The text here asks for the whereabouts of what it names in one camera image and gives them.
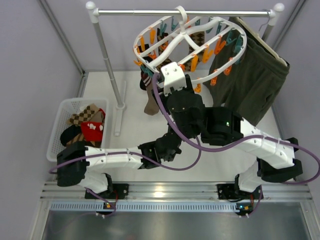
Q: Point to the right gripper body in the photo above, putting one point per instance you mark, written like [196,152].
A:
[184,88]

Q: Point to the red sock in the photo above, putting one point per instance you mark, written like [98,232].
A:
[92,131]

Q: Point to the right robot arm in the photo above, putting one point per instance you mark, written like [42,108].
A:
[224,129]

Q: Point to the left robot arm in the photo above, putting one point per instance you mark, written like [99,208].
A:
[87,166]

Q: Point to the white hanger with metal hook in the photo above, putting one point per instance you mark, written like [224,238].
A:
[273,16]

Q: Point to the brown striped sock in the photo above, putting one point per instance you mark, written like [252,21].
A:
[145,84]

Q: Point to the brown argyle sock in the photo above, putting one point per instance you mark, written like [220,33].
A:
[199,39]
[161,35]

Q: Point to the olive green shorts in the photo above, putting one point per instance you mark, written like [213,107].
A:
[253,84]

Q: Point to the white laundry basket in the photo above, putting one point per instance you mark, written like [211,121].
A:
[66,109]

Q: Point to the white metal clothes rack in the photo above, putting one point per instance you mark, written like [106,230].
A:
[189,22]

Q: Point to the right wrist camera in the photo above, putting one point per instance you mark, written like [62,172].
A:
[172,70]

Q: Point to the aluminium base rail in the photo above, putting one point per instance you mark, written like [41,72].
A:
[215,197]

